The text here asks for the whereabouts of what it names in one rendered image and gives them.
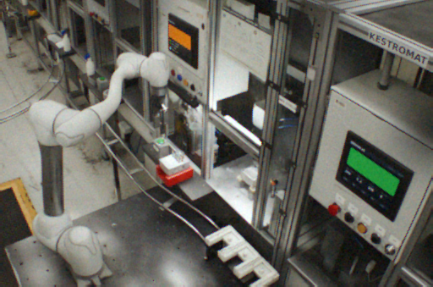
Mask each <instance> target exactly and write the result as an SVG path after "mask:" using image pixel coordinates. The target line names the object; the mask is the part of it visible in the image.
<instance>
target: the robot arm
mask: <svg viewBox="0 0 433 287"><path fill-rule="evenodd" d="M117 64H118V70H116V71H115V72H114V73H113V75H112V78H111V81H110V86H109V91H108V95H107V99H106V100H104V101H103V102H100V103H98V104H96V105H95V106H93V107H90V108H86V109H85V110H83V111H80V110H75V109H70V108H68V107H66V106H65V105H63V104H62V103H60V102H59V103H57V102H54V101H50V100H43V101H39V102H35V103H34V104H33V105H31V106H30V111H29V112H28V118H29V120H30V124H32V125H33V127H34V131H35V133H36V137H37V139H38V141H39V142H40V143H41V182H42V200H43V208H42V209H41V210H40V212H39V213H38V214H37V215H36V216H35V218H34V219H33V222H32V223H33V224H32V230H33V232H34V235H35V237H36V238H37V239H38V240H39V241H40V242H41V243H42V244H44V245H45V246H46V247H48V248H49V249H50V250H52V251H54V252H56V253H58V254H60V255H61V256H62V257H63V259H64V260H66V261H67V264H66V267H67V269H69V270H70V272H71V273H72V274H73V276H74V280H75V282H76V283H77V287H86V286H89V285H91V284H94V285H95V286H96V287H102V286H101V282H100V280H101V279H104V278H108V277H109V278H110V277H112V271H111V270H110V269H108V268H107V266H106V264H105V263H104V261H103V259H102V254H101V247H100V244H99V241H98V239H97V238H96V234H95V233H94V232H92V231H91V230H90V229H88V228H86V227H84V226H77V227H75V226H74V224H73V221H72V220H71V217H70V215H69V211H68V210H67V209H66V207H65V206H64V197H63V147H67V148H68V147H72V146H76V145H79V143H81V142H83V141H86V140H87V139H89V138H90V136H92V135H94V134H95V133H96V132H97V131H98V130H99V129H100V128H101V126H102V125H104V124H105V122H106V121H107V119H108V118H109V117H110V116H112V115H113V113H114V112H115V110H116V109H117V108H118V106H119V105H120V99H121V90H122V82H123V79H124V78H126V79H129V80H130V79H133V78H138V77H139V76H140V77H143V78H145V79H146V80H147V81H149V82H150V91H151V94H152V99H151V101H152V114H153V116H154V128H157V127H160V116H161V121H162V123H161V135H163V134H166V124H168V116H167V110H168V108H165V107H164V106H165V104H164V102H165V101H166V99H167V81H168V78H169V68H168V61H167V56H166V55H165V54H164V53H160V52H154V53H152V54H151V55H150V56H149V57H144V56H141V55H139V54H137V53H134V52H125V53H121V54H120V56H119V57H118V61H117ZM153 111H154V112H153ZM159 113H160V114H159Z"/></svg>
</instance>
